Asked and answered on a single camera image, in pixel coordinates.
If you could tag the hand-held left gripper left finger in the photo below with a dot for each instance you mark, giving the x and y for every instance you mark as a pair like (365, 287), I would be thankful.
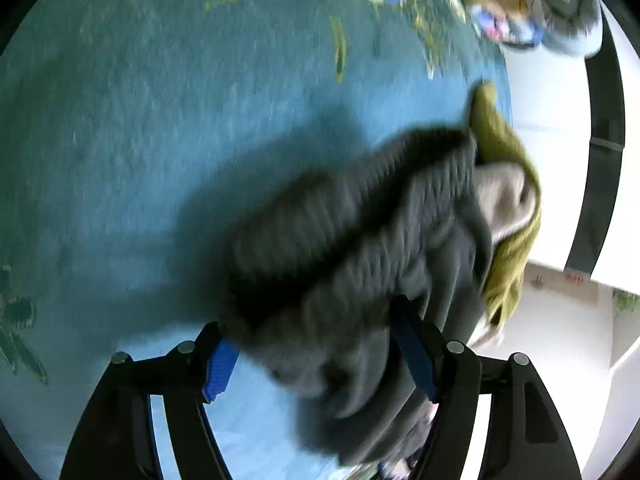
(220, 370)

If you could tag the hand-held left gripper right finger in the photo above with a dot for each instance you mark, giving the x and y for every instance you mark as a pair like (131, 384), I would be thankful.
(417, 360)

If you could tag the dark grey sweatshirt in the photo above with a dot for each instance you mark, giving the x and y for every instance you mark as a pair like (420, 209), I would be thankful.
(350, 260)

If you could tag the olive green garment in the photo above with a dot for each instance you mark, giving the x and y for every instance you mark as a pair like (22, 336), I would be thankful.
(510, 270)

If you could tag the cardboard box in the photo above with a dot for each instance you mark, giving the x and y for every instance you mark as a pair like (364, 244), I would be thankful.
(560, 285)

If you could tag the beige garment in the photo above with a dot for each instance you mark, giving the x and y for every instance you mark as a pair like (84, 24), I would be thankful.
(500, 195)

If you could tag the teal floral blanket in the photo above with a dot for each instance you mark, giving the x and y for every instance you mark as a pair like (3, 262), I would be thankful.
(125, 135)

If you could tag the floral folded quilt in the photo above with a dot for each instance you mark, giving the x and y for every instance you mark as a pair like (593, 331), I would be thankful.
(505, 27)

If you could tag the black frame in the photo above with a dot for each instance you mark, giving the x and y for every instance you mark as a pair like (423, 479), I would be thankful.
(607, 110)

